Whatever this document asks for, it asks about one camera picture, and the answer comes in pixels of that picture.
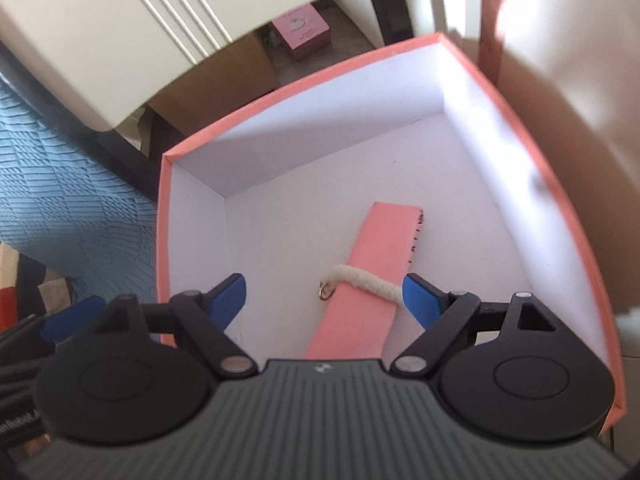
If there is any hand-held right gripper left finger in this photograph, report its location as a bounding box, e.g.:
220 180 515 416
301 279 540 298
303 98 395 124
95 273 257 377

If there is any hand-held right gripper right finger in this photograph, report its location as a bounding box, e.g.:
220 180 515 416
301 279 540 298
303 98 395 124
391 273 559 376

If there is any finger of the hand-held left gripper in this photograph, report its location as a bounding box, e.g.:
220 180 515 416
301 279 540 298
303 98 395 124
40 294 108 345

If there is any white fluffy hair tie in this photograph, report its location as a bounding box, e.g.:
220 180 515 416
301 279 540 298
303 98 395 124
316 262 407 307

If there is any pink paper sheet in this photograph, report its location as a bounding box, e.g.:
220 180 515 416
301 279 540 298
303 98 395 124
304 201 426 361

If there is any pink cardboard box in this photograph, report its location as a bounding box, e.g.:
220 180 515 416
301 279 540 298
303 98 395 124
156 32 628 442

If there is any striped fleece blanket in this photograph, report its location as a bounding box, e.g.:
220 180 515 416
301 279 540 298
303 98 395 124
0 242 83 326

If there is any blue textured cushion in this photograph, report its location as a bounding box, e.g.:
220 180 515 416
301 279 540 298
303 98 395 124
0 77 162 307

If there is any brown cardboard box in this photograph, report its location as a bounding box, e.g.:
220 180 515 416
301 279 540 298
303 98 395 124
144 32 282 137

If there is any small pink box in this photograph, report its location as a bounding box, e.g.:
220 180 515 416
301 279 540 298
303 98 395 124
271 2 332 63

